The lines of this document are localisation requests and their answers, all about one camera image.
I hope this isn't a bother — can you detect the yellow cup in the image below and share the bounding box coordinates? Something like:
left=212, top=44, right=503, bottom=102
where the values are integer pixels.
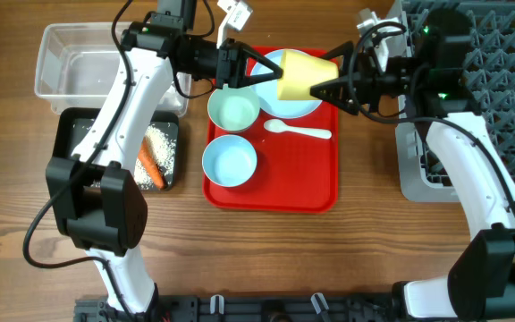
left=277, top=50, right=339, bottom=101

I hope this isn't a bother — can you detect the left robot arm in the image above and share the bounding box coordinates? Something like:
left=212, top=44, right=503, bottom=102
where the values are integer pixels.
left=45, top=1, right=283, bottom=321

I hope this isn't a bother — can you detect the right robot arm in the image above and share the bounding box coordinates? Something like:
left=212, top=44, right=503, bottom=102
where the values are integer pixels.
left=310, top=8, right=515, bottom=321

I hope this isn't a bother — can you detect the red plastic tray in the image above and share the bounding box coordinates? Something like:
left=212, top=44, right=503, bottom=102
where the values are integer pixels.
left=203, top=45, right=341, bottom=214

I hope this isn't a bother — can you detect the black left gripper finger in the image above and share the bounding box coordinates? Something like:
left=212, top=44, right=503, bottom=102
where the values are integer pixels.
left=235, top=41, right=280, bottom=72
left=239, top=67, right=283, bottom=88

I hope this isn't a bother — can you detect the clear plastic bin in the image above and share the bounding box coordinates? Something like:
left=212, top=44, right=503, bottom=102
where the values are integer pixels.
left=34, top=21, right=192, bottom=118

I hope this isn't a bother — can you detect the grey dishwasher rack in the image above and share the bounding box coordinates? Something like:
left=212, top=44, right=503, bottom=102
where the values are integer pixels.
left=388, top=1, right=515, bottom=182

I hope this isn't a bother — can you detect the orange carrot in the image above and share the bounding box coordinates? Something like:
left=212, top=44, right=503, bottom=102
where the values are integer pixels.
left=138, top=138, right=166, bottom=191

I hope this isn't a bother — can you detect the light blue plate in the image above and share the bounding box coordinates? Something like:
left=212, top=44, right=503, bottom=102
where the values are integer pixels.
left=250, top=48, right=322, bottom=119

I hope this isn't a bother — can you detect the green bowl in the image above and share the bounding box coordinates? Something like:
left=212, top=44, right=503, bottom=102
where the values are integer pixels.
left=207, top=86, right=261, bottom=133

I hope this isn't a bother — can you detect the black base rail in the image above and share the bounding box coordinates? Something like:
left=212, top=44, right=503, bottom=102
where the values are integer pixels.
left=72, top=292, right=464, bottom=322

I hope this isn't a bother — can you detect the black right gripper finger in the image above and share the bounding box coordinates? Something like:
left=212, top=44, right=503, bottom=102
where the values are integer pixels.
left=309, top=76, right=356, bottom=115
left=320, top=41, right=354, bottom=63

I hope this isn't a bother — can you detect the white rice pile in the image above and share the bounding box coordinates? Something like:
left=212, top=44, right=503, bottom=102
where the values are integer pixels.
left=134, top=123, right=177, bottom=190

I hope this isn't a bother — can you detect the light blue bowl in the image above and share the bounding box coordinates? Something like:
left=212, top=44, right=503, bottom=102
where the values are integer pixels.
left=202, top=134, right=258, bottom=188

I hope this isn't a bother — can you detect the black waste tray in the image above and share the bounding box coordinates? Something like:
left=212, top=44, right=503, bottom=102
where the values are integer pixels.
left=53, top=107, right=180, bottom=191

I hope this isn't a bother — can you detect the white plastic spoon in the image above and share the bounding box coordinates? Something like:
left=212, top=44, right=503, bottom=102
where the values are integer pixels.
left=264, top=119, right=333, bottom=140

